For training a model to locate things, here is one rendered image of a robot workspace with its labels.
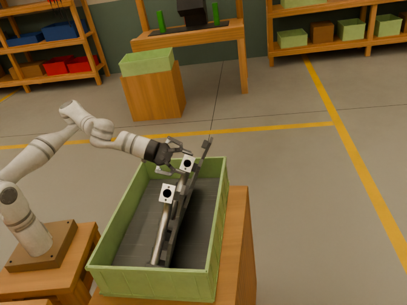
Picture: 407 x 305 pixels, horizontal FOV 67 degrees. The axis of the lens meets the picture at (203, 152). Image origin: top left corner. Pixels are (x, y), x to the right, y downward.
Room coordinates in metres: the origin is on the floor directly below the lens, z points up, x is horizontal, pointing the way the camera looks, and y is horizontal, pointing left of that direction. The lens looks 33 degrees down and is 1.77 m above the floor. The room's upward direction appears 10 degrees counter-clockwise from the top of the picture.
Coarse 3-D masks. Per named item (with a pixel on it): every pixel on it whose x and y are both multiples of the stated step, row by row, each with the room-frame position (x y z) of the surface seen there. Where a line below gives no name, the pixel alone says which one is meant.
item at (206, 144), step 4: (204, 140) 1.07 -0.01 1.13; (212, 140) 1.07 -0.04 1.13; (204, 144) 1.06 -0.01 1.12; (208, 144) 1.05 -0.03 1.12; (204, 148) 1.08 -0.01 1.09; (208, 148) 1.05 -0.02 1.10; (204, 152) 1.06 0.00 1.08; (204, 156) 1.06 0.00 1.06; (192, 180) 0.99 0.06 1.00; (188, 184) 1.09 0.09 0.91; (188, 188) 1.00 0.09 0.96; (184, 196) 1.01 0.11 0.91; (184, 200) 0.99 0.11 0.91
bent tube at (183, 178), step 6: (186, 156) 0.88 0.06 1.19; (186, 162) 0.94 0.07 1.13; (192, 162) 0.87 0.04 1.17; (180, 168) 0.86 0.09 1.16; (186, 168) 0.89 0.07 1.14; (186, 174) 0.93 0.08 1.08; (180, 180) 0.93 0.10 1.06; (186, 180) 0.93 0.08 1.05; (180, 186) 0.92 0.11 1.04; (174, 204) 0.87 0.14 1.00; (174, 210) 0.86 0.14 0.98
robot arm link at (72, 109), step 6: (66, 102) 1.25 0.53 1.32; (72, 102) 1.23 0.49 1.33; (78, 102) 1.25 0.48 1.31; (60, 108) 1.22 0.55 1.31; (66, 108) 1.19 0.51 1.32; (72, 108) 1.17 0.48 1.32; (78, 108) 1.16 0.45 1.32; (60, 114) 1.21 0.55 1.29; (66, 114) 1.16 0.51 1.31; (72, 114) 1.14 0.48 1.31; (78, 114) 1.12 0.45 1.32; (84, 114) 1.10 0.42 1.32; (90, 114) 1.11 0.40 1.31; (78, 120) 1.09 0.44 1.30; (84, 120) 1.05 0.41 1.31; (78, 126) 1.09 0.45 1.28; (84, 132) 1.04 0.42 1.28
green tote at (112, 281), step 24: (144, 168) 1.25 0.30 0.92; (168, 168) 1.24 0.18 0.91; (216, 168) 1.18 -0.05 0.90; (120, 216) 0.94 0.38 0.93; (216, 216) 0.81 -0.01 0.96; (120, 240) 0.88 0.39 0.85; (216, 240) 0.76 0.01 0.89; (96, 264) 0.72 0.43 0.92; (216, 264) 0.70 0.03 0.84; (120, 288) 0.67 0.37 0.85; (144, 288) 0.65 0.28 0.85; (168, 288) 0.63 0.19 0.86; (192, 288) 0.61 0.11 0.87
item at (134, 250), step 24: (144, 192) 1.16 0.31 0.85; (192, 192) 1.10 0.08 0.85; (216, 192) 1.07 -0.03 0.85; (144, 216) 1.00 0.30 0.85; (192, 216) 0.95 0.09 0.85; (144, 240) 0.86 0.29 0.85; (192, 240) 0.82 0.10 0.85; (120, 264) 0.77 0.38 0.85; (144, 264) 0.75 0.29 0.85; (192, 264) 0.71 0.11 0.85
